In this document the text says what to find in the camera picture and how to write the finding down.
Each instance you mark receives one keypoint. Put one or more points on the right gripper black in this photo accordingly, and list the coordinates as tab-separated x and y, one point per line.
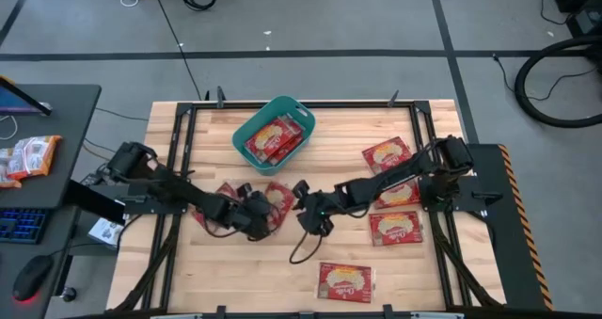
317	208

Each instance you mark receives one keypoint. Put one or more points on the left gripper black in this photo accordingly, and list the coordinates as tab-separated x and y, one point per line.
254	211

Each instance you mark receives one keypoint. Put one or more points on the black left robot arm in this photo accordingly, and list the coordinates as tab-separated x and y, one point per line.
179	189

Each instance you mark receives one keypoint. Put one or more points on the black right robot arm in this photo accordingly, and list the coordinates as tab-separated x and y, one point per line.
395	175

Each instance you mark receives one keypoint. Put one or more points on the teal plastic basket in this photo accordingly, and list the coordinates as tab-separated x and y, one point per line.
244	145

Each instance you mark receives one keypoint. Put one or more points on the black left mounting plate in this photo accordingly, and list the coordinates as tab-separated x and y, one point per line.
150	208

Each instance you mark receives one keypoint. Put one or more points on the black mounting plate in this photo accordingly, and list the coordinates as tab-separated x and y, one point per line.
150	208
470	199

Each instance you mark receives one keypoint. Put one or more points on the black table clamp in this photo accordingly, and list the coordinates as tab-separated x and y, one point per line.
220	312
388	311

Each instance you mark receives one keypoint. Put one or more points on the white printed box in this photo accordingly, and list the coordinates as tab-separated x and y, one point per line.
106	232

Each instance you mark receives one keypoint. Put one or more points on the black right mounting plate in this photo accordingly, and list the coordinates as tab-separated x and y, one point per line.
470	199

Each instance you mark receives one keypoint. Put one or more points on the black platform hazard stripe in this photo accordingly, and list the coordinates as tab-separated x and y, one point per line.
508	244

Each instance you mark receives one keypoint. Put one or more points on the black castor wheel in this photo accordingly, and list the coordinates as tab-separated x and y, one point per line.
69	294

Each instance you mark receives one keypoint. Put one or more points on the black desk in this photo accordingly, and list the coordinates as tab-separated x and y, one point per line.
70	121

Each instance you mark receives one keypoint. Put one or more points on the orange snack bag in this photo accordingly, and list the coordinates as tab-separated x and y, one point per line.
7	173
35	156

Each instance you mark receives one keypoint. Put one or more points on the black computer mouse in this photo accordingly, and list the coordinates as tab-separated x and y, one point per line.
32	276

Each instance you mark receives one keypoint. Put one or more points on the backlit black keyboard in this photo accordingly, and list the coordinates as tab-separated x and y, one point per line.
21	225

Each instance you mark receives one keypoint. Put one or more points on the computer monitor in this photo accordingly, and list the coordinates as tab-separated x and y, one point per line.
19	100

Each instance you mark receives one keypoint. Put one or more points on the black aluminium table frame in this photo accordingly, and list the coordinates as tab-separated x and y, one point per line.
305	104

